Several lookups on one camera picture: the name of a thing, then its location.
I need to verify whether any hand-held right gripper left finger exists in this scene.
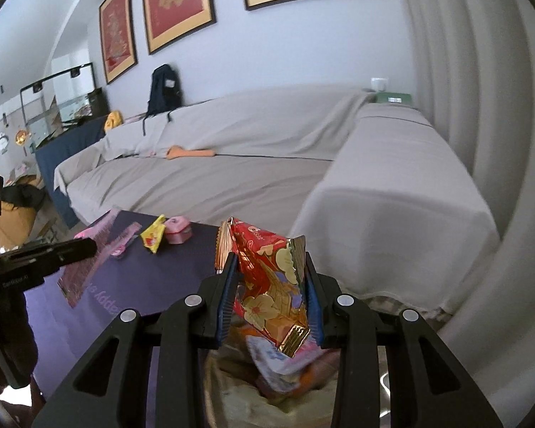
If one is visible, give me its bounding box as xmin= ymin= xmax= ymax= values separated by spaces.
xmin=31 ymin=252 xmax=240 ymax=428

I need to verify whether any navy blanket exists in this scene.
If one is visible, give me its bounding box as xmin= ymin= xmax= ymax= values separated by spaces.
xmin=35 ymin=116 xmax=110 ymax=228

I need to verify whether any pink toy box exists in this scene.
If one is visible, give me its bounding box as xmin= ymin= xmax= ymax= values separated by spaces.
xmin=163 ymin=215 xmax=193 ymax=245

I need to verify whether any purple mat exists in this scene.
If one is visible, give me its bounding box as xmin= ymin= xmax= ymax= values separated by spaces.
xmin=24 ymin=209 xmax=226 ymax=428

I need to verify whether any white curtain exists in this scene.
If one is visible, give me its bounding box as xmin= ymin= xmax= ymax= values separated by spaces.
xmin=392 ymin=0 xmax=535 ymax=411

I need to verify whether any orange wooden spoon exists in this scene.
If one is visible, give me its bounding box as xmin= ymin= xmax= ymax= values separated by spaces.
xmin=167 ymin=146 xmax=217 ymax=161

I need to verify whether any black yellow bag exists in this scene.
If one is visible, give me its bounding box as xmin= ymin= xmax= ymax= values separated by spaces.
xmin=0 ymin=183 xmax=45 ymax=248

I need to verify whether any sofa with grey cover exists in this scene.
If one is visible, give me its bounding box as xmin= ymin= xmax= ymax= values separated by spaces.
xmin=53 ymin=89 xmax=502 ymax=322

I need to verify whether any glass tank with black frame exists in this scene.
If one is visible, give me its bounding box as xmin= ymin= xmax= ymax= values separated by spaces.
xmin=19 ymin=63 xmax=96 ymax=150

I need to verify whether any small yellow red packet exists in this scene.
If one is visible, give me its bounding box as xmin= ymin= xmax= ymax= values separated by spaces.
xmin=140 ymin=215 xmax=168 ymax=255

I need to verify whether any orange snack packet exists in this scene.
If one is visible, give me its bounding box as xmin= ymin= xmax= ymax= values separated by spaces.
xmin=294 ymin=361 xmax=340 ymax=399

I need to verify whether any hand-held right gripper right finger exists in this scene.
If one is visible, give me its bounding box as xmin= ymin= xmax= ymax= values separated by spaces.
xmin=304 ymin=250 xmax=504 ymax=428

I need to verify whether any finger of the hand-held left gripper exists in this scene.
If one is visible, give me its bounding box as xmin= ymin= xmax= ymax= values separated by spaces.
xmin=0 ymin=237 xmax=98 ymax=274

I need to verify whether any narrow red gold framed picture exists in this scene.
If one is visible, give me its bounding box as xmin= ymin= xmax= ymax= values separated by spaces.
xmin=99 ymin=0 xmax=139 ymax=85

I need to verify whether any red gold snack packet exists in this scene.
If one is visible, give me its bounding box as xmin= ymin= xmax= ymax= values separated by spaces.
xmin=215 ymin=216 xmax=313 ymax=358

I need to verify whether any black backpack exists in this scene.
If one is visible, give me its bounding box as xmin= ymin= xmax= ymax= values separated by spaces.
xmin=142 ymin=63 xmax=183 ymax=137

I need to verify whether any square red gold framed picture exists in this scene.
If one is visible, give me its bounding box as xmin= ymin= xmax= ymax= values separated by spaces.
xmin=141 ymin=0 xmax=217 ymax=55

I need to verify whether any pink white snack packet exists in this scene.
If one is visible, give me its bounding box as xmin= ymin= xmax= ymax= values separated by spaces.
xmin=245 ymin=336 xmax=340 ymax=404

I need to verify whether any pink translucent snack packet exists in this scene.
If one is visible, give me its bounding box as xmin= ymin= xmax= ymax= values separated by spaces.
xmin=57 ymin=209 xmax=142 ymax=308

